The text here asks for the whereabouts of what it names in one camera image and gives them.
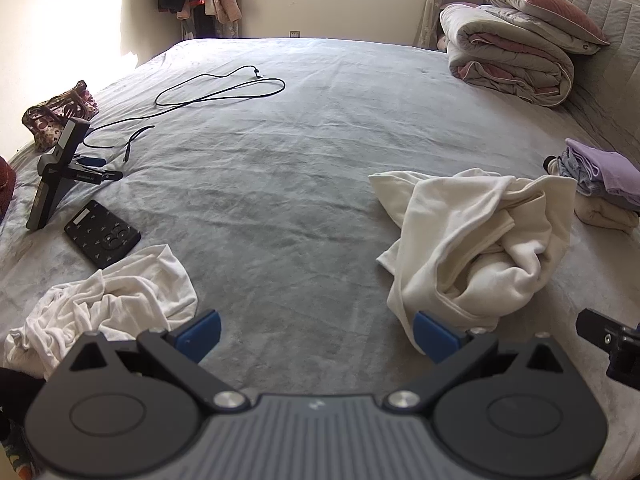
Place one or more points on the folded grey pink quilt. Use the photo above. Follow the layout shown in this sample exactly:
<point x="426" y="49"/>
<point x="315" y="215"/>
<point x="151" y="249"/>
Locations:
<point x="500" y="50"/>

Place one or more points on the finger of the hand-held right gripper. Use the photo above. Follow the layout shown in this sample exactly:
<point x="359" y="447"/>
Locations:
<point x="595" y="325"/>

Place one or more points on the floral fabric bag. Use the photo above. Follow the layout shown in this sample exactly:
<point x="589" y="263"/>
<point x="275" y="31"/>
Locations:
<point x="50" y="115"/>

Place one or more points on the small black object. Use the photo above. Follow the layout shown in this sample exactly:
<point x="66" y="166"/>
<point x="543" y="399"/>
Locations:
<point x="551" y="165"/>

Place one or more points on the pink hanging coat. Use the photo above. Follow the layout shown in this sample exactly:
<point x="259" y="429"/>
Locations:
<point x="225" y="5"/>

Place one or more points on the grey quilted headboard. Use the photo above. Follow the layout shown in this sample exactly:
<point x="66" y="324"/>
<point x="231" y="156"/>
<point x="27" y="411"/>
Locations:
<point x="615" y="75"/>

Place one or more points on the person's black clothing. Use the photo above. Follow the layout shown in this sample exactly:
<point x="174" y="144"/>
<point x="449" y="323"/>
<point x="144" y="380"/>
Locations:
<point x="15" y="400"/>

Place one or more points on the black patterned phone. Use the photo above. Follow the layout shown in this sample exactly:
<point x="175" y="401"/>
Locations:
<point x="100" y="235"/>

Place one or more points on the cream bear-print sweatshirt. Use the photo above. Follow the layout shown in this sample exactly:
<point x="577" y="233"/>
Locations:
<point x="450" y="220"/>

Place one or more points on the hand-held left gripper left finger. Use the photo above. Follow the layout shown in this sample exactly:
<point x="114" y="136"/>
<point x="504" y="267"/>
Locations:
<point x="200" y="334"/>

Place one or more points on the white t-shirt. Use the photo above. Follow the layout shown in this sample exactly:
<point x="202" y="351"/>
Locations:
<point x="125" y="285"/>

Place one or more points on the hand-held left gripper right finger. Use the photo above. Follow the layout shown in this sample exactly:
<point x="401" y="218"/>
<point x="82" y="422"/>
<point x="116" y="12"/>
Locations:
<point x="435" y="336"/>

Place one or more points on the grey phone stand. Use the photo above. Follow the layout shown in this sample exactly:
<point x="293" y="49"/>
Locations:
<point x="55" y="170"/>

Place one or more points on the folded blue-grey garment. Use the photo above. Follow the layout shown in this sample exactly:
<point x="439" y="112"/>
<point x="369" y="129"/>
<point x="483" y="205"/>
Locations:
<point x="575" y="172"/>

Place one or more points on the folded purple garment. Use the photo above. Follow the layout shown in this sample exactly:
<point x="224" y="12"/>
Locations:
<point x="615" y="170"/>

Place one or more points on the pink grey pillow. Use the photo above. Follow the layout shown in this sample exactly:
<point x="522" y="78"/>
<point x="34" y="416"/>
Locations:
<point x="540" y="0"/>

